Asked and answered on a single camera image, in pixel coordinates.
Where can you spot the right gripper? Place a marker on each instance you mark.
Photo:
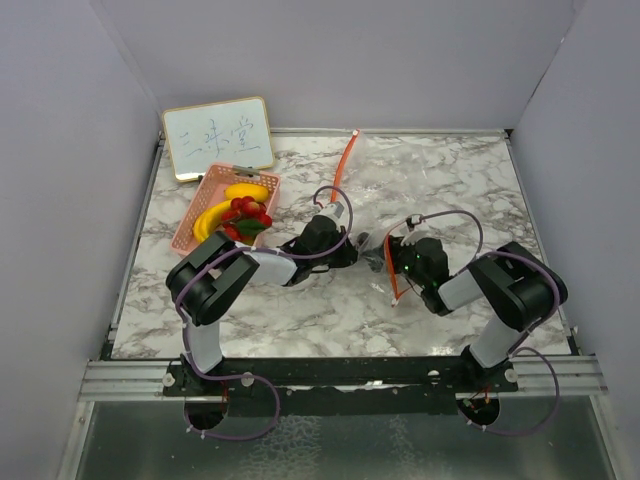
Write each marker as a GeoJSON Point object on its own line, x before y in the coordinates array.
{"type": "Point", "coordinates": [397, 248]}

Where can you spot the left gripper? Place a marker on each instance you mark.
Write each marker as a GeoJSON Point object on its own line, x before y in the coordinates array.
{"type": "Point", "coordinates": [347, 257]}

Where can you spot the zip bag with red fruit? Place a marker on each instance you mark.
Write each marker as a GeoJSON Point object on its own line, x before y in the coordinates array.
{"type": "Point", "coordinates": [370, 246]}

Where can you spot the zip bag with yellow fruit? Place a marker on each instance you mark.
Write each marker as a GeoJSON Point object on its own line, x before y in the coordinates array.
{"type": "Point", "coordinates": [382, 181]}

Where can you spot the fake red strawberries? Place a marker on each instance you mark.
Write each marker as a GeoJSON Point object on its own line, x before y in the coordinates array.
{"type": "Point", "coordinates": [245, 220]}

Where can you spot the fake yellow mango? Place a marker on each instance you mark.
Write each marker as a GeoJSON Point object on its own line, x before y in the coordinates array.
{"type": "Point", "coordinates": [240, 190]}

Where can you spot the fake banana bunch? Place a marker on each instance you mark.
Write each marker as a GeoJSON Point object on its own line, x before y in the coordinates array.
{"type": "Point", "coordinates": [209, 220]}

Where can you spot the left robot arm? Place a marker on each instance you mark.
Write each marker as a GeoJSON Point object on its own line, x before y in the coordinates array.
{"type": "Point", "coordinates": [205, 284]}

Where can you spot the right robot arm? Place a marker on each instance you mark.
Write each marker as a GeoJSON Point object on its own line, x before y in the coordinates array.
{"type": "Point", "coordinates": [521, 291]}

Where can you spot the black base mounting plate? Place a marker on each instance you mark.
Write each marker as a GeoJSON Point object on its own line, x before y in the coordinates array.
{"type": "Point", "coordinates": [336, 386]}

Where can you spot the pink plastic basket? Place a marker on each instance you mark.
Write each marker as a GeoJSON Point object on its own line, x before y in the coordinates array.
{"type": "Point", "coordinates": [221, 184]}

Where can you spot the small whiteboard with writing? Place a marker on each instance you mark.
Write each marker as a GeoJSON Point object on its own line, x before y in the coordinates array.
{"type": "Point", "coordinates": [234, 132]}

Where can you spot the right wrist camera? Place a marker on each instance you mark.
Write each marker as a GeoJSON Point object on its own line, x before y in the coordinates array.
{"type": "Point", "coordinates": [414, 232]}

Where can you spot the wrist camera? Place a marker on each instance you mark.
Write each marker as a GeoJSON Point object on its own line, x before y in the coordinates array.
{"type": "Point", "coordinates": [414, 232]}
{"type": "Point", "coordinates": [335, 211]}

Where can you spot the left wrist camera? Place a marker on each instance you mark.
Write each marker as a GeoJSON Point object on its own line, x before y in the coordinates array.
{"type": "Point", "coordinates": [335, 211]}

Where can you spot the aluminium frame rail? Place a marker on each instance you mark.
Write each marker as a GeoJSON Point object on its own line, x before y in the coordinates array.
{"type": "Point", "coordinates": [123, 381]}

